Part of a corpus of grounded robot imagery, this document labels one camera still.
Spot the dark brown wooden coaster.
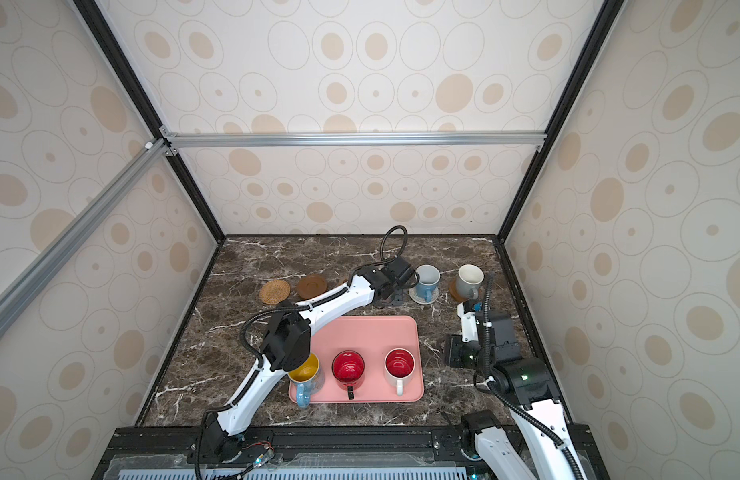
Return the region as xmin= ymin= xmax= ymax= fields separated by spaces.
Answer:
xmin=296 ymin=274 xmax=328 ymax=300

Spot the black corner frame post left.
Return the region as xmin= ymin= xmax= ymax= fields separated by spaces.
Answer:
xmin=73 ymin=0 xmax=226 ymax=244

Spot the pink rectangular tray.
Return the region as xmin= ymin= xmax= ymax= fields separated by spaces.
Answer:
xmin=310 ymin=316 xmax=424 ymax=405

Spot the aluminium crossbar left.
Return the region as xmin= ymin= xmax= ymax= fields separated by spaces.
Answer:
xmin=0 ymin=139 xmax=168 ymax=340

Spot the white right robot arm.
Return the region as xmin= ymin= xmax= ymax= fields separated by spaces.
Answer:
xmin=446 ymin=334 xmax=586 ymax=479

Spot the red mug black handle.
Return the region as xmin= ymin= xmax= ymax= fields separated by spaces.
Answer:
xmin=332 ymin=350 xmax=366 ymax=400

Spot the white mug red inside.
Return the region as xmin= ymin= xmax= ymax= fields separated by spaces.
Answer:
xmin=384 ymin=348 xmax=416 ymax=396

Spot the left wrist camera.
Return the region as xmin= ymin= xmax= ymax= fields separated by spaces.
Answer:
xmin=383 ymin=257 xmax=420 ymax=289

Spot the multicolour woven round coaster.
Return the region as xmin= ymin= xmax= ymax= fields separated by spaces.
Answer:
xmin=409 ymin=283 xmax=440 ymax=305

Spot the black corner frame post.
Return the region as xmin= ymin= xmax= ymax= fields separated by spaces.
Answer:
xmin=73 ymin=0 xmax=226 ymax=244
xmin=496 ymin=0 xmax=625 ymax=245

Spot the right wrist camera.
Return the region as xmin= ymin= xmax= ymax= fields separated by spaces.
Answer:
xmin=457 ymin=300 xmax=522 ymax=363

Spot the black corner frame post right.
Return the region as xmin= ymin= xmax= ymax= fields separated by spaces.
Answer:
xmin=496 ymin=0 xmax=625 ymax=245

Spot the grey mug white inside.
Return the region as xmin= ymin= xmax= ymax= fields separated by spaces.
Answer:
xmin=455 ymin=264 xmax=485 ymax=300

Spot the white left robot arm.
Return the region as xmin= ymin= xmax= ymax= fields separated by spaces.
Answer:
xmin=195 ymin=267 xmax=417 ymax=465

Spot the aluminium crossbar back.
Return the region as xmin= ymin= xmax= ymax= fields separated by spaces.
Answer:
xmin=166 ymin=131 xmax=547 ymax=148

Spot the brown wooden round coaster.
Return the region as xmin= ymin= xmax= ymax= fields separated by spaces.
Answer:
xmin=449 ymin=279 xmax=467 ymax=304

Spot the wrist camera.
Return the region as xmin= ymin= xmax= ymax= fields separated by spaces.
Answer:
xmin=383 ymin=257 xmax=420 ymax=289
xmin=457 ymin=300 xmax=522 ymax=363

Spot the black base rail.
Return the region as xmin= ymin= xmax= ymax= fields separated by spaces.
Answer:
xmin=92 ymin=424 xmax=593 ymax=480

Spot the aluminium crossbar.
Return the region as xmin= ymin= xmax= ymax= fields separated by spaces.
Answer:
xmin=0 ymin=139 xmax=168 ymax=340
xmin=166 ymin=131 xmax=547 ymax=148

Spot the yellow inside blue mug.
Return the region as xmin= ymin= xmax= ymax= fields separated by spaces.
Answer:
xmin=288 ymin=353 xmax=324 ymax=408

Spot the blue floral mug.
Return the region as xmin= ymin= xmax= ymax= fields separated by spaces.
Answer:
xmin=416 ymin=265 xmax=441 ymax=286

